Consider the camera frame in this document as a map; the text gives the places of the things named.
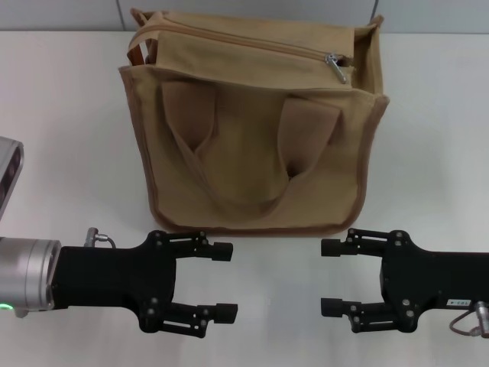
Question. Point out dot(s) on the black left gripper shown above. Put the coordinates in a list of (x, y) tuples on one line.
[(114, 277)]

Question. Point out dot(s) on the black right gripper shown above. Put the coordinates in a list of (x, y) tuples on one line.
[(431, 275)]

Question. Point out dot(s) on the silver metal zipper pull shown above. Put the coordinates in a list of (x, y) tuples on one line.
[(338, 70)]

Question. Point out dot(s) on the khaki canvas food bag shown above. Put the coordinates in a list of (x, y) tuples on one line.
[(248, 172)]

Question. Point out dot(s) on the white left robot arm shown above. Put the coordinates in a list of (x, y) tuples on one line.
[(26, 273)]

